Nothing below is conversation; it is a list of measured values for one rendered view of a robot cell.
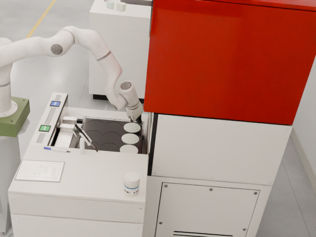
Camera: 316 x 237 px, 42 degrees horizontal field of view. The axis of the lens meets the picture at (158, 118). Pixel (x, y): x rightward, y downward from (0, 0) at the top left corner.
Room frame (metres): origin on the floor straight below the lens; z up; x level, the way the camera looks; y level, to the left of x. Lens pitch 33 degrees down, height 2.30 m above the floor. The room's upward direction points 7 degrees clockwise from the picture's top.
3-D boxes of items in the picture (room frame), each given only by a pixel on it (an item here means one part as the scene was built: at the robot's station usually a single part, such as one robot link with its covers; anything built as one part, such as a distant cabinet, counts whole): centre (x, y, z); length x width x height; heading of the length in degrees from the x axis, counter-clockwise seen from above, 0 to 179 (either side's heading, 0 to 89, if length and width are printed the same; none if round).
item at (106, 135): (1.89, 0.25, 0.90); 0.34 x 0.34 x 0.01; 3
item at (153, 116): (2.09, 0.04, 1.02); 0.82 x 0.03 x 0.40; 3
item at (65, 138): (1.86, 0.52, 0.87); 0.36 x 0.08 x 0.03; 3
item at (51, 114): (1.94, 0.62, 0.89); 0.55 x 0.09 x 0.14; 3
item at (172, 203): (2.11, -0.30, 0.41); 0.82 x 0.71 x 0.82; 3
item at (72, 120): (2.02, 0.52, 0.89); 0.08 x 0.03 x 0.03; 93
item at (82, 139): (1.64, 0.35, 1.03); 0.06 x 0.04 x 0.13; 93
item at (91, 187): (1.50, 0.33, 0.89); 0.62 x 0.35 x 0.14; 93
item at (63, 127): (1.94, 0.52, 0.89); 0.08 x 0.03 x 0.03; 93
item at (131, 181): (1.40, 0.09, 1.01); 0.07 x 0.07 x 0.10
